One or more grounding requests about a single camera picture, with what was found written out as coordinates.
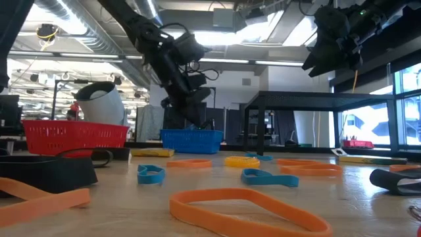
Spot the blue rubber band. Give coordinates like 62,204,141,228
240,168,300,188
137,164,166,186
244,153,274,162

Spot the orange rubber band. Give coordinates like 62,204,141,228
280,163,344,177
276,158,325,166
168,188,334,237
166,159,213,169
0,177,91,228

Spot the black monitor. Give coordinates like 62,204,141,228
0,94,22,136

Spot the black table frame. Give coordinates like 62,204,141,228
124,141,421,158

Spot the black ceiling cable reel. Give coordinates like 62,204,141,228
36,22,60,52

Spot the black metal stand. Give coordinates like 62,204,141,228
51,78,89,121

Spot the blue plastic basket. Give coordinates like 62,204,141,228
160,128,224,155

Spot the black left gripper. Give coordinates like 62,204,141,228
154,54,211,129

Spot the red tray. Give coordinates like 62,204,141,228
341,139,375,149

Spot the wide black rubber band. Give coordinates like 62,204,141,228
369,167,421,196
0,155,99,199

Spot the ceiling strip light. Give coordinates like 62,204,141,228
8,51,144,63
199,57,305,67

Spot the yellow rubber band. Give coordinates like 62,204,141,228
224,155,261,170

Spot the grey fabric partition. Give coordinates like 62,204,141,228
136,104,165,143

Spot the grey ceiling box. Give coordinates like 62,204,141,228
212,8,235,29

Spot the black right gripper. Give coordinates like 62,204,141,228
301,5,364,78

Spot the silver ventilation duct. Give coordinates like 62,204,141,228
32,0,155,90

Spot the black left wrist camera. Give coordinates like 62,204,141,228
190,72,209,90

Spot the yellow hanging cable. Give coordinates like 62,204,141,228
351,69,359,94

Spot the black mesh metal shelf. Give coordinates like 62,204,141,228
243,91,401,157

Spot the thin black rubber band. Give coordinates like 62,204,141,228
55,147,131,169

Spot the red plastic basket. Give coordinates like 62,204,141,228
22,119,130,157

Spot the white cylindrical lamp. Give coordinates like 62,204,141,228
72,81,128,126

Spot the dark office partition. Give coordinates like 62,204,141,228
164,101,246,145

